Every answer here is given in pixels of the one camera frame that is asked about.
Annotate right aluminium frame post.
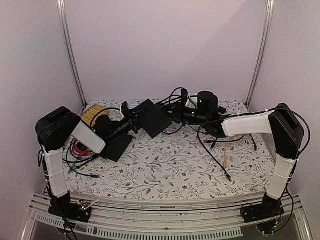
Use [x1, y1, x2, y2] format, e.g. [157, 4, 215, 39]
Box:
[245, 0, 275, 108]

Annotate yellow ethernet cable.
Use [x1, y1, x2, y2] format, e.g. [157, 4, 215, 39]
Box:
[223, 133, 253, 168]

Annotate red ethernet cables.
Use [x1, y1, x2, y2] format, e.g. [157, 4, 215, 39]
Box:
[71, 141, 95, 157]

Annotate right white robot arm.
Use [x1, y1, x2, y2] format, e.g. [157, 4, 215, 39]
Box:
[168, 88, 311, 223]

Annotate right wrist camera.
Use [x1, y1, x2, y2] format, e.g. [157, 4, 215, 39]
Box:
[180, 88, 190, 107]

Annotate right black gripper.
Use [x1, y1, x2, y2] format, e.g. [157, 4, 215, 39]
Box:
[160, 100, 209, 127]

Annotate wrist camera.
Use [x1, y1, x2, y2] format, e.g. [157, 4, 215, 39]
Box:
[120, 101, 130, 118]
[180, 88, 190, 107]

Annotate aluminium front rail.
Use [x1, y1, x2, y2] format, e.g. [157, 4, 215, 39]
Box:
[22, 192, 311, 240]

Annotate black ethernet cable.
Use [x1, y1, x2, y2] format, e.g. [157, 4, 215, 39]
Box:
[157, 87, 258, 182]

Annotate left aluminium frame post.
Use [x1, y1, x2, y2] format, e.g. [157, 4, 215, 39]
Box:
[56, 0, 87, 107]

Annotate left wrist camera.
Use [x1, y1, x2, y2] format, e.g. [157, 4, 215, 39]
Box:
[120, 101, 130, 118]

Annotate black TP-Link network switch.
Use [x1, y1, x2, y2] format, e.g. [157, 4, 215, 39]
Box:
[133, 99, 172, 139]

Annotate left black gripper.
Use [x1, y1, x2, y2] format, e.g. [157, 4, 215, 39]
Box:
[108, 107, 151, 144]

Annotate aluminium frame post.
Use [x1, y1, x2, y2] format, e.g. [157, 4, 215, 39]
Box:
[245, 0, 275, 108]
[56, 0, 87, 107]

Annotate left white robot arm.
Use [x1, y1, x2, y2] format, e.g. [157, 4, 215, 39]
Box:
[35, 106, 145, 223]

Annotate white bowl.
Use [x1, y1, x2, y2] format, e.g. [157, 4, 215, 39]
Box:
[188, 94, 198, 106]

